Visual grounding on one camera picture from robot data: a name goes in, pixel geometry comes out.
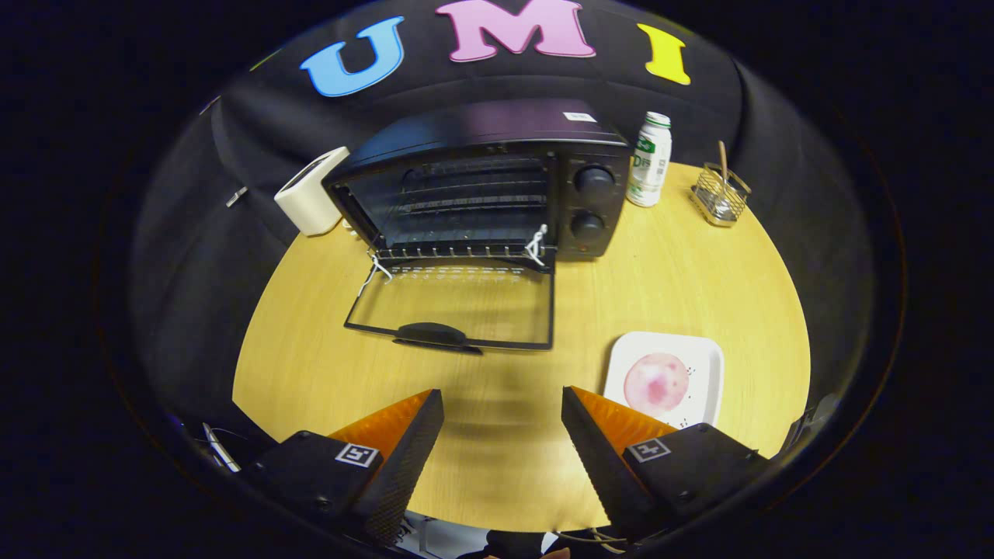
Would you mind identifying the white slot toaster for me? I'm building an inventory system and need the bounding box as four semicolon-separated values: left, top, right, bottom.
273;146;352;237

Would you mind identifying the white rectangular dish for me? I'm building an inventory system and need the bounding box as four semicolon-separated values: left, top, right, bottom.
603;332;725;430

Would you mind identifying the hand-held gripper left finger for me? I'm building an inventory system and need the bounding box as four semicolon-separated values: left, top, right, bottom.
241;388;445;548

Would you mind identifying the dark grey object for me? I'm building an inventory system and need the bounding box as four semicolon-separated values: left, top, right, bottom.
780;392;841;459

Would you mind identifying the glass toaster oven door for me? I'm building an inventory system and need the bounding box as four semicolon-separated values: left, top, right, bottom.
343;260;556;356

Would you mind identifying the round pink meat slice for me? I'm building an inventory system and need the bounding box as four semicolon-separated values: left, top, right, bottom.
624;352;690;413

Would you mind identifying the white bottle with green label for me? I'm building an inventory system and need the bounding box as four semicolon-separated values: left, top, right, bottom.
626;111;673;208

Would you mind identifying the metal wire basket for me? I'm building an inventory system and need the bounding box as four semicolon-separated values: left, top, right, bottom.
690;161;752;227

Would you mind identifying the black toaster oven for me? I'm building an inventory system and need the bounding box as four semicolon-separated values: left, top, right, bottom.
322;99;632;356

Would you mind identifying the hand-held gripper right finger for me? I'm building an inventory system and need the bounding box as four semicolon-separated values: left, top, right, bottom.
561;385;773;544

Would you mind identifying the wire oven rack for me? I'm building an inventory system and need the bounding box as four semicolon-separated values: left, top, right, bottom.
373;179;556;270

